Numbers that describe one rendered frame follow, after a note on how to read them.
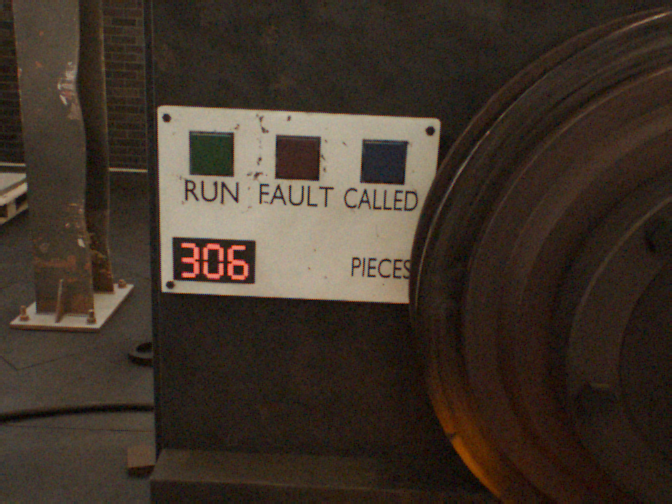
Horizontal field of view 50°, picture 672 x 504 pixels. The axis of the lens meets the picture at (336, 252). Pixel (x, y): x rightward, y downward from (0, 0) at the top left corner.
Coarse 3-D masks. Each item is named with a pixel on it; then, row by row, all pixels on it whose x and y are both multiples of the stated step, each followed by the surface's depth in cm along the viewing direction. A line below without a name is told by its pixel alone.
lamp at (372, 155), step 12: (372, 144) 67; (384, 144) 67; (396, 144) 67; (372, 156) 67; (384, 156) 67; (396, 156) 67; (372, 168) 68; (384, 168) 68; (396, 168) 68; (372, 180) 68; (384, 180) 68; (396, 180) 68
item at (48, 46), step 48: (48, 0) 292; (96, 0) 320; (48, 48) 297; (96, 48) 326; (48, 96) 303; (96, 96) 332; (48, 144) 309; (96, 144) 339; (48, 192) 315; (96, 192) 345; (48, 240) 321; (96, 240) 352; (48, 288) 328; (96, 288) 359
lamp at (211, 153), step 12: (192, 144) 67; (204, 144) 67; (216, 144) 67; (228, 144) 67; (192, 156) 67; (204, 156) 67; (216, 156) 67; (228, 156) 67; (192, 168) 68; (204, 168) 68; (216, 168) 68; (228, 168) 68
